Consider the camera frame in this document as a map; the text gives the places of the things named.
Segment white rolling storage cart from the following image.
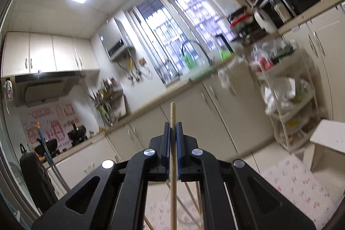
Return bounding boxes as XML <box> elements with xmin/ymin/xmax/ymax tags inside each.
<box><xmin>250</xmin><ymin>40</ymin><xmax>320</xmax><ymax>153</ymax></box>

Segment utensil rack on wall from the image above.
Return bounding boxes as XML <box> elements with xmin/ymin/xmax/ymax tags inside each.
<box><xmin>90</xmin><ymin>78</ymin><xmax>127</xmax><ymax>127</ymax></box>

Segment black sink faucet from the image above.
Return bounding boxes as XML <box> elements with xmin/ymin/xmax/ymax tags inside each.
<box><xmin>181</xmin><ymin>40</ymin><xmax>213</xmax><ymax>66</ymax></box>

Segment black wok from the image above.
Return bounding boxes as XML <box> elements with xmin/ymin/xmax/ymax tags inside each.
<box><xmin>67</xmin><ymin>120</ymin><xmax>88</xmax><ymax>147</ymax></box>

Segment grey gas water heater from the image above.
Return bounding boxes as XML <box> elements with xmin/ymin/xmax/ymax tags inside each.
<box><xmin>98</xmin><ymin>18</ymin><xmax>134</xmax><ymax>62</ymax></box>

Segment white small stool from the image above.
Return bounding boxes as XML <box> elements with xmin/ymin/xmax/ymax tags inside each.
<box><xmin>303</xmin><ymin>119</ymin><xmax>345</xmax><ymax>171</ymax></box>

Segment white upper cabinets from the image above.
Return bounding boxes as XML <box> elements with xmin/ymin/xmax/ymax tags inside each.
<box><xmin>1</xmin><ymin>32</ymin><xmax>99</xmax><ymax>78</ymax></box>

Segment green dish soap bottle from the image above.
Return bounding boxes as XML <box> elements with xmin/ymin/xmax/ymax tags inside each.
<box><xmin>182</xmin><ymin>53</ymin><xmax>197</xmax><ymax>70</ymax></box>

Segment broom with blue handle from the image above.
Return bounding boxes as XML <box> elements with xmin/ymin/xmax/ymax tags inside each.
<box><xmin>35</xmin><ymin>122</ymin><xmax>70</xmax><ymax>192</ymax></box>

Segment cherry print tablecloth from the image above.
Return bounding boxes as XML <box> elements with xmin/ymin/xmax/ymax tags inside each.
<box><xmin>144</xmin><ymin>152</ymin><xmax>340</xmax><ymax>230</ymax></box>

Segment window with security bars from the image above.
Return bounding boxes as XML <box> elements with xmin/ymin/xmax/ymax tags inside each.
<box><xmin>128</xmin><ymin>0</ymin><xmax>237</xmax><ymax>85</ymax></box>

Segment range hood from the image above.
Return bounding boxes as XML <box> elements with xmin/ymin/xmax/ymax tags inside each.
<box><xmin>11</xmin><ymin>71</ymin><xmax>83</xmax><ymax>107</ymax></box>

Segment white rice cooker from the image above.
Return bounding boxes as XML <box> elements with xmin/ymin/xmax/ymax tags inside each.
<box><xmin>254</xmin><ymin>8</ymin><xmax>277</xmax><ymax>34</ymax></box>

